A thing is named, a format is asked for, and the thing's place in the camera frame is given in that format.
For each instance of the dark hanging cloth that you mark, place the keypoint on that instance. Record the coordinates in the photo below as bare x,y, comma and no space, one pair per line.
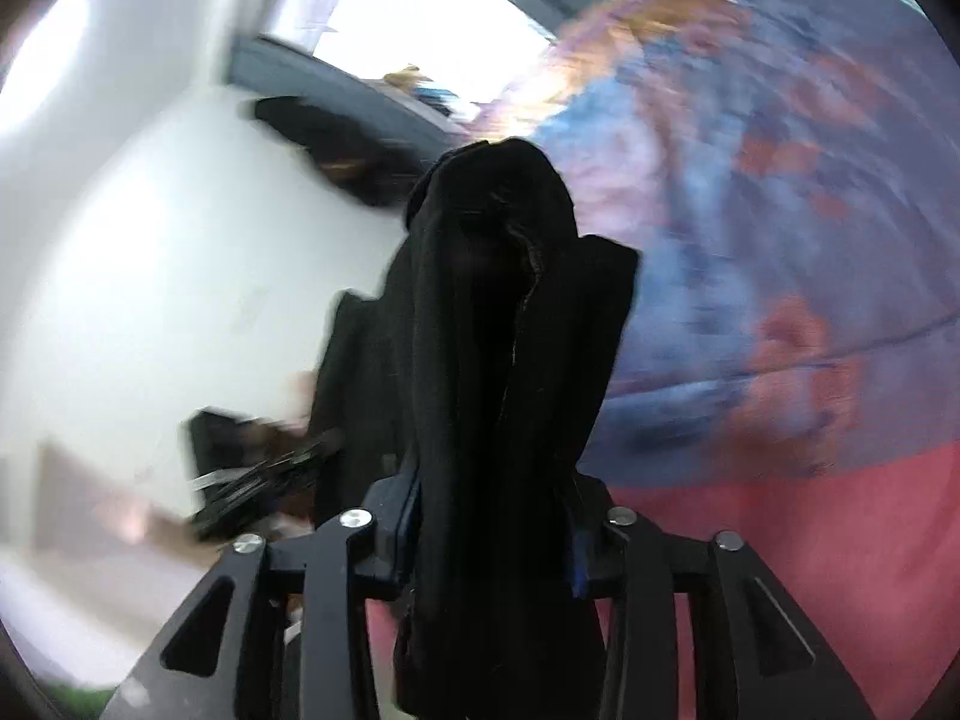
337,142

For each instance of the black pants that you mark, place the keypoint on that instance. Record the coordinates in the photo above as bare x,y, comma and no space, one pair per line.
480,352

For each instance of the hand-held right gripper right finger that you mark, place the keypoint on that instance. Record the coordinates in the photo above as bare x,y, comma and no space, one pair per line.
589,555

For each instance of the narrow grey curtain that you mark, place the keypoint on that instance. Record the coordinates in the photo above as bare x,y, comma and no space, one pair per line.
322,79

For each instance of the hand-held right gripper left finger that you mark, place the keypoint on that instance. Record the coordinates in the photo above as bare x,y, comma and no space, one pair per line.
390,532

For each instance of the small yellow object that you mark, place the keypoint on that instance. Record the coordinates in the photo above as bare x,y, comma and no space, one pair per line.
409,81

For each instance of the colourful printed blanket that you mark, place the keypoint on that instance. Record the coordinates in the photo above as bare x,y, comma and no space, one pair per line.
750,240

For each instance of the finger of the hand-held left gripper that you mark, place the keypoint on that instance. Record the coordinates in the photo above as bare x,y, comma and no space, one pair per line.
307,454

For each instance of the bright window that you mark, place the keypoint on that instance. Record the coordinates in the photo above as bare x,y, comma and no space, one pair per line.
435,22

